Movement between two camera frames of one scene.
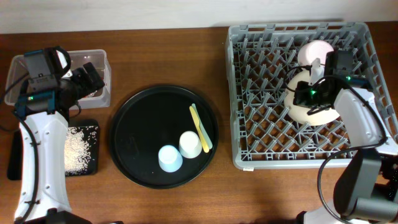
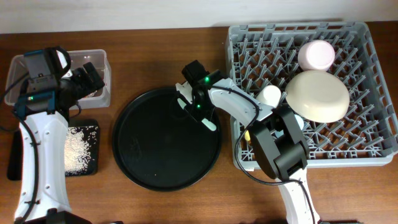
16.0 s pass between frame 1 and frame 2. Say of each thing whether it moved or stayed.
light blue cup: moved
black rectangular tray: stayed
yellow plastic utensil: moved
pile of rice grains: stayed
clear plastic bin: stayed
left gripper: stayed
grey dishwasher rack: stayed
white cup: moved
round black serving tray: stayed
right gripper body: moved
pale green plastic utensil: moved
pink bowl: stayed
